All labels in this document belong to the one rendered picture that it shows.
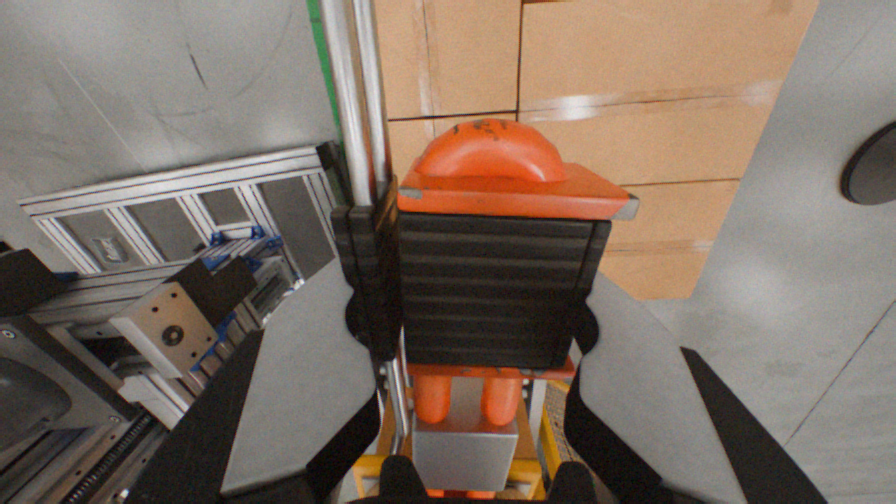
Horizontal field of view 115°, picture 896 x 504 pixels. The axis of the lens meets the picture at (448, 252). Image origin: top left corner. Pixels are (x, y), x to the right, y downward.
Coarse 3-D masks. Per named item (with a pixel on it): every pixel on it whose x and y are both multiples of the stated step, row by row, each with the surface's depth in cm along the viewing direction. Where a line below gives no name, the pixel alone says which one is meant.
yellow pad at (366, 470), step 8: (368, 456) 45; (376, 456) 45; (384, 456) 45; (408, 456) 45; (360, 464) 44; (368, 464) 44; (376, 464) 44; (360, 472) 44; (368, 472) 44; (376, 472) 44; (360, 480) 45; (368, 480) 44; (376, 480) 44; (360, 488) 46; (368, 488) 45; (360, 496) 48
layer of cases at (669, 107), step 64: (384, 0) 59; (448, 0) 59; (512, 0) 58; (576, 0) 58; (640, 0) 58; (704, 0) 58; (768, 0) 58; (384, 64) 64; (448, 64) 64; (512, 64) 64; (576, 64) 64; (640, 64) 64; (704, 64) 63; (768, 64) 63; (448, 128) 70; (576, 128) 70; (640, 128) 70; (704, 128) 70; (640, 192) 78; (704, 192) 78; (640, 256) 88; (704, 256) 87
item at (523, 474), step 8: (512, 464) 44; (520, 464) 44; (528, 464) 44; (536, 464) 44; (512, 472) 44; (520, 472) 44; (528, 472) 44; (536, 472) 44; (512, 480) 45; (520, 480) 44; (528, 480) 44; (536, 480) 44; (520, 488) 45; (528, 488) 45; (528, 496) 47
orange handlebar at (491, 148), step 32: (480, 128) 9; (512, 128) 9; (448, 160) 10; (480, 160) 9; (512, 160) 9; (544, 160) 10; (416, 384) 16; (448, 384) 16; (512, 384) 15; (512, 416) 17
